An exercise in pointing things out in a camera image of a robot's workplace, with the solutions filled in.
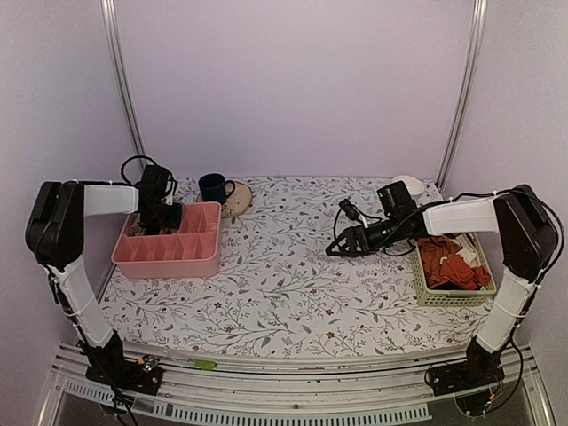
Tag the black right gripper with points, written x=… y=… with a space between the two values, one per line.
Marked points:
x=352 y=233

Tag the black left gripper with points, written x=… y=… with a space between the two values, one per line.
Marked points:
x=173 y=222

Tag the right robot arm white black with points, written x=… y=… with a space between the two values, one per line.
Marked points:
x=531 y=235

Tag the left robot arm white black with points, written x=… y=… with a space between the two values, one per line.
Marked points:
x=55 y=236

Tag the grey rolled garment in organizer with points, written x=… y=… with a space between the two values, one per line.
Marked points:
x=134 y=229

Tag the pink divided organizer box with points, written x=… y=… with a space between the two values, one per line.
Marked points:
x=190 y=252

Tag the dark blue mug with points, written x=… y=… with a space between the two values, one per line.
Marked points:
x=215 y=187

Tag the white bowl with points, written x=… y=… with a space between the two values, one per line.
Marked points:
x=414 y=186

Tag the beige plush toy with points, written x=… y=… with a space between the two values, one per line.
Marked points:
x=239 y=199

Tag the floral tablecloth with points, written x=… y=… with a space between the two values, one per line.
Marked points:
x=277 y=293

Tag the orange clothes in basket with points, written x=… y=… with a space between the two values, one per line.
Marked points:
x=447 y=265

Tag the pale green plastic basket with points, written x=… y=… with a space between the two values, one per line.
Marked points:
x=439 y=298

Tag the green tape scrap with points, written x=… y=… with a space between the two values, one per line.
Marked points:
x=204 y=364

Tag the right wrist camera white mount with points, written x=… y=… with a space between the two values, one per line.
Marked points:
x=352 y=212

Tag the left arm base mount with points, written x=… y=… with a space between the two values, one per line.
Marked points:
x=126 y=375

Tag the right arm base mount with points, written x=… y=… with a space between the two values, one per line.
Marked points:
x=446 y=378

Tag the left aluminium frame post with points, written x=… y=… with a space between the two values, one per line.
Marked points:
x=109 y=15

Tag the aluminium frame post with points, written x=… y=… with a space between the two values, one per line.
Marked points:
x=109 y=15
x=476 y=35

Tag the right aluminium frame post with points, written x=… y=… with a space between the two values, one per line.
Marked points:
x=476 y=35

